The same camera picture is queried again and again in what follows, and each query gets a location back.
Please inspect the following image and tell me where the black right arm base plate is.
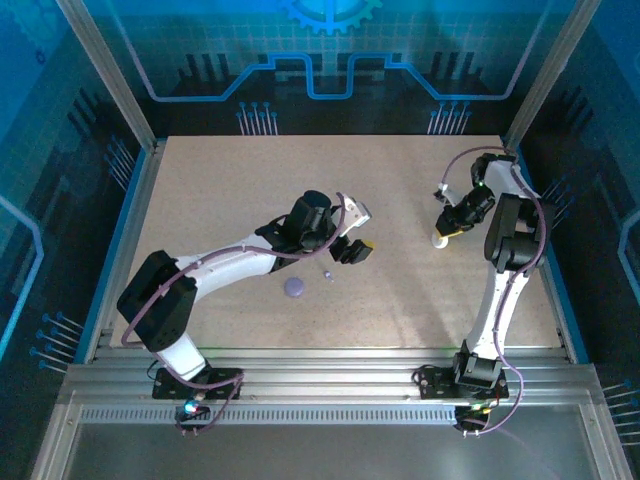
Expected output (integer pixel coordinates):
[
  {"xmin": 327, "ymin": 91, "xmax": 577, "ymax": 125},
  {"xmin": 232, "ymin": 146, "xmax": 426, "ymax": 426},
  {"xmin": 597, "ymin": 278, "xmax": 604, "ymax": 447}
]
[{"xmin": 412, "ymin": 365, "xmax": 510, "ymax": 401}]

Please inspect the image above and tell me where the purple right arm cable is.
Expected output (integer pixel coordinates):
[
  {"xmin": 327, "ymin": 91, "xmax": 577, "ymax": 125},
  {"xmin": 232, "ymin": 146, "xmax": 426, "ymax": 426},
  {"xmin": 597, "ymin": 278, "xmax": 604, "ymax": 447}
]
[{"xmin": 440, "ymin": 145, "xmax": 547, "ymax": 437}]

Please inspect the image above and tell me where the aluminium corner post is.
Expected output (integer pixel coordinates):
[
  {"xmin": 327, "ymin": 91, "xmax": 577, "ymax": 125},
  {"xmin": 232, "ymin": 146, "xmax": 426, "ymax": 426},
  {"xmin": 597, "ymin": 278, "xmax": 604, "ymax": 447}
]
[
  {"xmin": 54, "ymin": 0, "xmax": 159, "ymax": 151},
  {"xmin": 502, "ymin": 0, "xmax": 601, "ymax": 151}
]

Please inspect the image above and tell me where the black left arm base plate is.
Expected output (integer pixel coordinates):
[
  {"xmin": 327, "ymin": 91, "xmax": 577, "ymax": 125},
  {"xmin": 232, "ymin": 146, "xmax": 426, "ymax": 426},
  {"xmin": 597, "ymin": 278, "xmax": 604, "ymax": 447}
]
[{"xmin": 151, "ymin": 367, "xmax": 245, "ymax": 401}]

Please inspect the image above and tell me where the grey slotted cable duct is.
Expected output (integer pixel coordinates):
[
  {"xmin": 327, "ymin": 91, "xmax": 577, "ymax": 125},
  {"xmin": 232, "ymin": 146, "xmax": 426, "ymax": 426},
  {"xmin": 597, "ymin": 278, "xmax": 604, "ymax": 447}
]
[{"xmin": 79, "ymin": 407, "xmax": 459, "ymax": 426}]

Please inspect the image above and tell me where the blue table edge strip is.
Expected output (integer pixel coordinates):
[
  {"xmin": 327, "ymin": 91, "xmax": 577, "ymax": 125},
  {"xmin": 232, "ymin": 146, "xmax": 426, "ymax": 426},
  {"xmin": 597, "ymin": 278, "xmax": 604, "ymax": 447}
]
[{"xmin": 513, "ymin": 147, "xmax": 585, "ymax": 364}]

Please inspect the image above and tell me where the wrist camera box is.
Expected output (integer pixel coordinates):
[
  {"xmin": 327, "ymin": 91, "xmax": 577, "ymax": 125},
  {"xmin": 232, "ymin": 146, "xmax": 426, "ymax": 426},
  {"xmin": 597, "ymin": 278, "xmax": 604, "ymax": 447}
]
[
  {"xmin": 341, "ymin": 197, "xmax": 375, "ymax": 232},
  {"xmin": 432, "ymin": 182, "xmax": 457, "ymax": 207}
]

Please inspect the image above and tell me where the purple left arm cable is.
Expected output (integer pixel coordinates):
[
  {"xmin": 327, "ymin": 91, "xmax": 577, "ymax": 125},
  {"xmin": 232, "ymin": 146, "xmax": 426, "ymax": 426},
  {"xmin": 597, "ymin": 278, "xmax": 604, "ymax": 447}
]
[{"xmin": 119, "ymin": 191, "xmax": 347, "ymax": 437}]

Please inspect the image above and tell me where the aluminium table side rail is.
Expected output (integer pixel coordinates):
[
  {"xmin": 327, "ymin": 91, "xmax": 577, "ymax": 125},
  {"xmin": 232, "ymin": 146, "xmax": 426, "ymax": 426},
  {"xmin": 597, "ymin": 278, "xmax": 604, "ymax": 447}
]
[
  {"xmin": 501, "ymin": 138, "xmax": 575, "ymax": 364},
  {"xmin": 85, "ymin": 138, "xmax": 167, "ymax": 364}
]

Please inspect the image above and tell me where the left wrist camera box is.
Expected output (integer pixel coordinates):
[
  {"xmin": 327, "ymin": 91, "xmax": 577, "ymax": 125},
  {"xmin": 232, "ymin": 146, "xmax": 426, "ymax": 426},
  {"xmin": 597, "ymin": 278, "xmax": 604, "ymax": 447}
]
[{"xmin": 341, "ymin": 197, "xmax": 375, "ymax": 232}]

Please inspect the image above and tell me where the small LED controller board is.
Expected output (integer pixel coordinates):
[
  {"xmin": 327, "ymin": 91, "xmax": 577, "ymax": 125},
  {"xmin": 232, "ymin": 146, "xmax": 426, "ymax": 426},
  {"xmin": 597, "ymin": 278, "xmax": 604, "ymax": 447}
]
[
  {"xmin": 453, "ymin": 398, "xmax": 495, "ymax": 437},
  {"xmin": 175, "ymin": 397, "xmax": 212, "ymax": 437}
]

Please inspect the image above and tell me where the grey metal platform panel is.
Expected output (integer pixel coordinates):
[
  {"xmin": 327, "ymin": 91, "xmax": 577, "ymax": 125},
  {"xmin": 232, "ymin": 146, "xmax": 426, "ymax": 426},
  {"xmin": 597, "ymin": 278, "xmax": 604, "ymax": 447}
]
[{"xmin": 29, "ymin": 403, "xmax": 632, "ymax": 480}]

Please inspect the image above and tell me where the aluminium frame beam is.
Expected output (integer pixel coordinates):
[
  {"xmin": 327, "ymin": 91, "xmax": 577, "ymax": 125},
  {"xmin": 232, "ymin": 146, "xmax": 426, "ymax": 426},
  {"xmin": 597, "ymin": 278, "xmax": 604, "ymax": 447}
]
[{"xmin": 58, "ymin": 346, "xmax": 609, "ymax": 407}]

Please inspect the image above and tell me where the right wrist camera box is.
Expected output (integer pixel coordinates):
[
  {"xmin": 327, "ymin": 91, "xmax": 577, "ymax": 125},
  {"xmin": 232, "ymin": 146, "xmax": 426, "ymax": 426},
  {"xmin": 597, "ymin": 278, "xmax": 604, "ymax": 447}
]
[{"xmin": 432, "ymin": 182, "xmax": 457, "ymax": 207}]

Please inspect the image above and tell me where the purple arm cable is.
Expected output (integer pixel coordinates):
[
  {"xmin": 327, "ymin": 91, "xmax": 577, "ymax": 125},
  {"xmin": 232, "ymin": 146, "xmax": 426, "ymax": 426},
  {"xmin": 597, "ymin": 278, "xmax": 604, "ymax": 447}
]
[
  {"xmin": 119, "ymin": 191, "xmax": 347, "ymax": 437},
  {"xmin": 440, "ymin": 145, "xmax": 547, "ymax": 437}
]

